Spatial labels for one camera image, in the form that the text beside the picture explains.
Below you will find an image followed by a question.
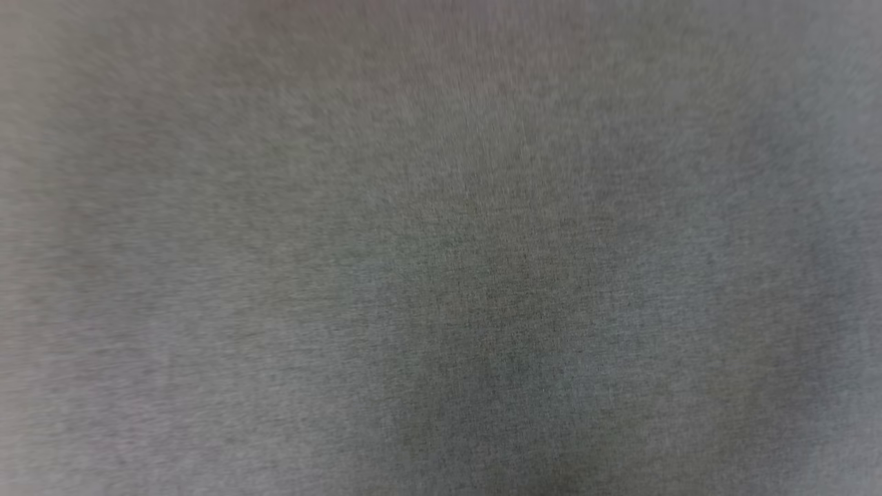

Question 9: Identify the grey fabric sofa seat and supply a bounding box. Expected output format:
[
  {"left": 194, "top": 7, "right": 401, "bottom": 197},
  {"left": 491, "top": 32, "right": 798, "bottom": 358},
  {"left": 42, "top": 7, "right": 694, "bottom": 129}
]
[{"left": 0, "top": 0, "right": 882, "bottom": 496}]

